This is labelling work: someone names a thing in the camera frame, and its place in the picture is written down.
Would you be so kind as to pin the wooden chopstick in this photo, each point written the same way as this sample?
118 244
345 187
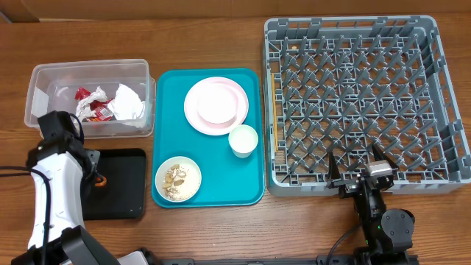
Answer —
274 111

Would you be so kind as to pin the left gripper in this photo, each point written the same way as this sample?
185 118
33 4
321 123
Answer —
95 155

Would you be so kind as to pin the red snack wrapper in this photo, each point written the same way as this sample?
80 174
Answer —
97 114

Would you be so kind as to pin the white paper cup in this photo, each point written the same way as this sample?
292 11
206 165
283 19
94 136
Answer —
243 140

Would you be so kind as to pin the clear plastic bin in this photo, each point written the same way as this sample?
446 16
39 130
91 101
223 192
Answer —
53 87

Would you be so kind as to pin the foil paper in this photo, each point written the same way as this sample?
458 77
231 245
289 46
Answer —
88 105

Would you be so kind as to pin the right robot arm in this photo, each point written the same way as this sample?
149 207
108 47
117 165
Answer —
388 232

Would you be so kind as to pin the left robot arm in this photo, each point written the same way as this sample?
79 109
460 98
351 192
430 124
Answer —
59 167

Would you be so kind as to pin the orange carrot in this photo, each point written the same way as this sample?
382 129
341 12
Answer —
100 181

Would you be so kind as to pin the white napkin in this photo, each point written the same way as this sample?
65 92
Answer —
127 107

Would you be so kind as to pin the teal plastic tray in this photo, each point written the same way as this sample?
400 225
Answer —
226 179

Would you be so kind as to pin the grey dishwasher rack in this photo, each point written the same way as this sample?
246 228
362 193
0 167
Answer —
345 83

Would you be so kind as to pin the pink plate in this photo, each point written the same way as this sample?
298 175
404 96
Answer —
201 125

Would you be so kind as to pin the pink bowl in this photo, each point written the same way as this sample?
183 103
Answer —
217 104

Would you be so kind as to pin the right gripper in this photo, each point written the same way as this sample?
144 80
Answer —
348 185

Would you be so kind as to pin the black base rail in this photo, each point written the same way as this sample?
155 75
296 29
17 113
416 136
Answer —
319 260

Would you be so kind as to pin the white bowl with food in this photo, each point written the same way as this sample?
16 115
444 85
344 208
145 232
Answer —
178 179

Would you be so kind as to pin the black plastic tray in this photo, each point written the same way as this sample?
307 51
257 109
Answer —
123 195

